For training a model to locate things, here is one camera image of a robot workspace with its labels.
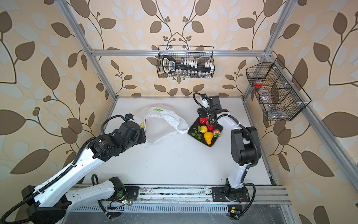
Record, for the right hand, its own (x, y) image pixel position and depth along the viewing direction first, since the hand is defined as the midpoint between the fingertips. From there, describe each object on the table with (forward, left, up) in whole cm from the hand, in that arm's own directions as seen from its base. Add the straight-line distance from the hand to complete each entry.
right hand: (204, 109), depth 96 cm
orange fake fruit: (-17, -2, -8) cm, 19 cm away
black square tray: (-13, +4, -8) cm, 16 cm away
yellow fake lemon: (-11, +1, -8) cm, 13 cm away
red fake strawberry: (-4, 0, -8) cm, 9 cm away
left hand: (-25, +34, +12) cm, 44 cm away
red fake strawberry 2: (-15, -7, -7) cm, 18 cm away
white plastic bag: (0, +33, -12) cm, 35 cm away
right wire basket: (-10, -37, +21) cm, 44 cm away
